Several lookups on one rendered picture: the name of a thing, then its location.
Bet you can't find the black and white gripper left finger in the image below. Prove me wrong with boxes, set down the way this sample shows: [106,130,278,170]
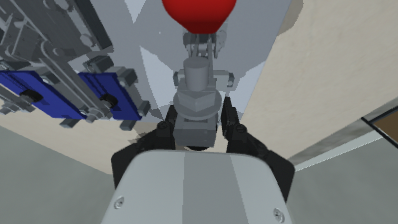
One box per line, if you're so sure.
[111,104,178,190]

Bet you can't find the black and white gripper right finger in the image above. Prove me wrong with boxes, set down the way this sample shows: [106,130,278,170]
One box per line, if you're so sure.
[221,97,295,204]

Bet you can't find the blue flat metal blank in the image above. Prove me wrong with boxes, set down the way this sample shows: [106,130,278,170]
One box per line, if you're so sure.
[77,67,143,121]

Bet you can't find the blue flat plate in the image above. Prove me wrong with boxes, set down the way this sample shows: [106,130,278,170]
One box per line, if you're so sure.
[0,67,88,119]

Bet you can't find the grey fixture plate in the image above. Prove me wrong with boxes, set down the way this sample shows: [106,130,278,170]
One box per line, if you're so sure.
[67,0,292,123]

